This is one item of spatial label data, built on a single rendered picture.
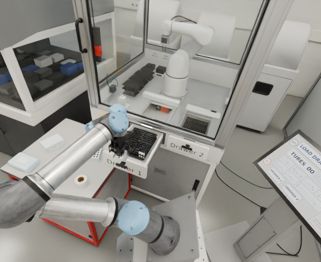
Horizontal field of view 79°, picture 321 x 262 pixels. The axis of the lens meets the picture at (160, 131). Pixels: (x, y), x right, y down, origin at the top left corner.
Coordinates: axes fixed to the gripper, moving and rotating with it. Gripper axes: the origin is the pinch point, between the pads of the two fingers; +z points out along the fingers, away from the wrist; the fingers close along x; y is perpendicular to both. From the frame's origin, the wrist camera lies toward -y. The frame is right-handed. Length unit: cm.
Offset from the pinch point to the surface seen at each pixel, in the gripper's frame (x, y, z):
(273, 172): 81, -24, -4
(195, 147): 36.2, -33.2, 6.3
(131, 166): 5.1, -1.2, 7.0
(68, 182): -28.0, 17.0, 20.5
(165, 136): 13.9, -34.6, 7.2
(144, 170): 13.5, -1.4, 6.8
